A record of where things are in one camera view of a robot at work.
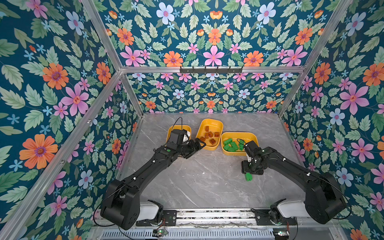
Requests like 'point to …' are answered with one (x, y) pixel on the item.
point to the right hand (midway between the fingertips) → (246, 170)
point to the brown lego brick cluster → (210, 134)
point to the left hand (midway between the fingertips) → (204, 144)
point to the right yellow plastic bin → (245, 136)
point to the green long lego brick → (234, 145)
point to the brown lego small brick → (207, 128)
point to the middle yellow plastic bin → (215, 126)
